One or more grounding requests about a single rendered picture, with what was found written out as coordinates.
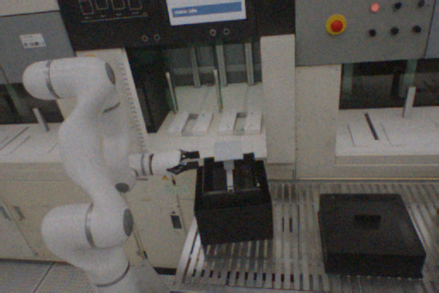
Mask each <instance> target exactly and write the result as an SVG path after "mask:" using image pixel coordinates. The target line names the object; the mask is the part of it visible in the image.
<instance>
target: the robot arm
mask: <svg viewBox="0 0 439 293"><path fill-rule="evenodd" d="M23 85H24V87H25V88H26V90H27V92H29V93H30V94H31V95H33V97H35V98H39V99H49V100H52V99H66V98H77V104H76V108H75V109H74V110H73V111H72V112H71V113H70V114H69V117H67V118H66V119H65V120H64V121H63V123H62V125H61V126H60V128H59V130H58V133H57V141H58V147H59V152H60V157H61V160H62V164H63V170H64V172H65V173H66V175H67V176H68V178H69V179H70V180H71V181H72V182H73V183H75V184H76V185H78V186H80V187H81V188H82V189H84V190H85V191H86V192H88V194H89V195H90V197H91V198H92V199H93V203H83V204H68V205H63V206H58V207H56V208H54V209H52V210H51V211H49V212H48V213H47V214H46V215H45V218H44V220H43V223H42V225H41V236H42V238H43V241H44V242H45V245H46V247H48V249H50V251H51V252H52V253H53V254H55V255H57V257H59V258H60V259H62V260H65V261H67V262H68V263H70V264H71V265H73V266H77V267H79V268H81V269H82V270H83V271H84V272H85V273H86V274H87V276H88V278H89V281H90V283H91V285H92V286H93V288H94V290H95V293H153V291H152V287H151V286H150V285H148V284H146V283H145V282H143V281H141V280H137V279H136V277H135V274H134V272H133V267H132V265H131V264H130V261H129V258H128V255H127V254H126V251H125V249H124V248H123V247H122V246H121V245H120V244H122V243H123V242H126V241H127V240H128V239H129V237H130V236H131V234H132V231H133V223H134V222H133V218H132V212H131V211H130V209H129V207H128V205H127V204H126V201H125V200H124V198H122V196H121V195H120V193H119V192H121V193H126V192H130V191H131V190H132V188H133V187H134V186H135V180H136V178H138V177H140V176H152V175H153V174H154V175H158V176H170V175H178V174H180V173H183V172H184V171H188V170H194V169H199V168H200V167H199V162H198V160H195V161H187V163H183V160H185V159H188V158H189V159H196V158H200V157H201V156H200V152H199V151H190V152H189V151H184V150H183V149H178V150H177V151H169V152H161V153H157V154H151V153H143V154H129V152H128V149H129V127H128V124H127V122H126V116H125V115H124V112H123V107H122V105H121V103H120V98H119V96H118V93H117V89H116V87H115V86H116V77H115V75H114V73H113V68H112V67H111V66H110V65H109V64H108V63H107V61H106V60H103V59H101V58H99V57H91V56H88V57H71V58H64V59H57V60H44V61H39V62H36V63H33V64H32V65H31V66H29V67H27V68H26V70H25V72H24V74H23ZM99 126H100V129H101V133H102V135H103V158H104V163H105V165H104V163H103V160H102V157H101V147H100V141H99ZM180 156H181V158H180ZM183 156H185V157H183Z"/></svg>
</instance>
